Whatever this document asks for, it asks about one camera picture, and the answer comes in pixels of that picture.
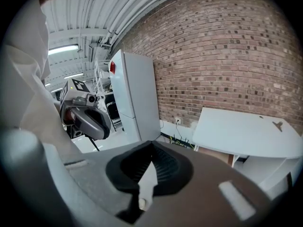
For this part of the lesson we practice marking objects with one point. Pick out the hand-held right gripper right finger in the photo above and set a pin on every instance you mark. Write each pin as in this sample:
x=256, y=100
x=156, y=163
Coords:
x=201, y=197

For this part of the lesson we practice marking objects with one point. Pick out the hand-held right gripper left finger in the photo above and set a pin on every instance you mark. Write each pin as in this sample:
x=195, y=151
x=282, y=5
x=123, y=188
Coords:
x=78, y=193

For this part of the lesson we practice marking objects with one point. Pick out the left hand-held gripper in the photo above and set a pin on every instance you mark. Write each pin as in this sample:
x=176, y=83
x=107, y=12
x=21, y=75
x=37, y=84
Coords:
x=68, y=91

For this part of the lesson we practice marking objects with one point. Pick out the black folding chair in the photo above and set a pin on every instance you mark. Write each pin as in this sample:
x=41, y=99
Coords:
x=113, y=112

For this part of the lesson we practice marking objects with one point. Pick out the white desk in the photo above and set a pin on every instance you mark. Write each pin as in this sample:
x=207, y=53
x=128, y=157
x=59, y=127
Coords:
x=236, y=131

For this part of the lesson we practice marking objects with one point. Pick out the white shelving unit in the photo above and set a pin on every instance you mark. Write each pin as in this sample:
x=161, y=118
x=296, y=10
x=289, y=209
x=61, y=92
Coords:
x=101, y=79

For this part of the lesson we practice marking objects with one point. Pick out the tall grey cabinet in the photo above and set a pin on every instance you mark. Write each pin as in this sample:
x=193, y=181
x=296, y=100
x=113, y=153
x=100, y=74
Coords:
x=137, y=93

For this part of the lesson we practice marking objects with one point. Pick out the long ceiling light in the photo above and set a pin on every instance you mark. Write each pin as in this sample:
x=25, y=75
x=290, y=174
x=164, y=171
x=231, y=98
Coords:
x=62, y=49
x=73, y=75

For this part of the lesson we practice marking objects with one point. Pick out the red cabinet sticker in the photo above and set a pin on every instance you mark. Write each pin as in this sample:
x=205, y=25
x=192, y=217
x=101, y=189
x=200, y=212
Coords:
x=112, y=67

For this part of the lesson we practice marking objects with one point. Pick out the black router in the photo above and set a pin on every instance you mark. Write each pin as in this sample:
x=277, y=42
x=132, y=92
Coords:
x=181, y=142

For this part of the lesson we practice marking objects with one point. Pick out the person's beige shirt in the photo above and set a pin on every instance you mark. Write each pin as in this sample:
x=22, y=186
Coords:
x=26, y=84

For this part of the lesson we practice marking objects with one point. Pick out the small grey gripper camera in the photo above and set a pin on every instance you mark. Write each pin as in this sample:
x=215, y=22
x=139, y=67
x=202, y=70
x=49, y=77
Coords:
x=86, y=100
x=76, y=132

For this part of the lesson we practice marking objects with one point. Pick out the white wall socket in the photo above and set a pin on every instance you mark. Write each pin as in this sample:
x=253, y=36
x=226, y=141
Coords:
x=178, y=120

